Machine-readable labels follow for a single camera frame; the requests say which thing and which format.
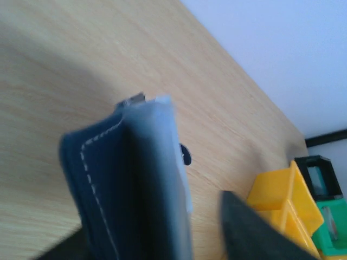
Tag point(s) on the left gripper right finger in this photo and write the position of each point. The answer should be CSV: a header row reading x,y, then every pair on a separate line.
x,y
247,236

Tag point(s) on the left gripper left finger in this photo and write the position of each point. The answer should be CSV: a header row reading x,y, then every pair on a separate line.
x,y
74,246

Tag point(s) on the yellow three-compartment bin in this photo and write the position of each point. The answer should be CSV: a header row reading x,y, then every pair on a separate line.
x,y
283,200

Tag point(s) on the blue leather card holder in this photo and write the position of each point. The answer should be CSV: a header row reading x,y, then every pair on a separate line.
x,y
127,176

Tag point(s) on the white red card stack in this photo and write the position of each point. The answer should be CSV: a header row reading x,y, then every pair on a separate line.
x,y
331,224

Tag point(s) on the teal card stack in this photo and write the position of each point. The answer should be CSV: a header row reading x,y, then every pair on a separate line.
x,y
318,183

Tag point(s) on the green bin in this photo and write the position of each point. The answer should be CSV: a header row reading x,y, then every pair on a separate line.
x,y
321,237

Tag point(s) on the black bin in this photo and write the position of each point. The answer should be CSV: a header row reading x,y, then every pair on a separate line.
x,y
328,173

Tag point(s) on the black frame post right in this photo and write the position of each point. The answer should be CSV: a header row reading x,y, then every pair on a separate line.
x,y
326,138

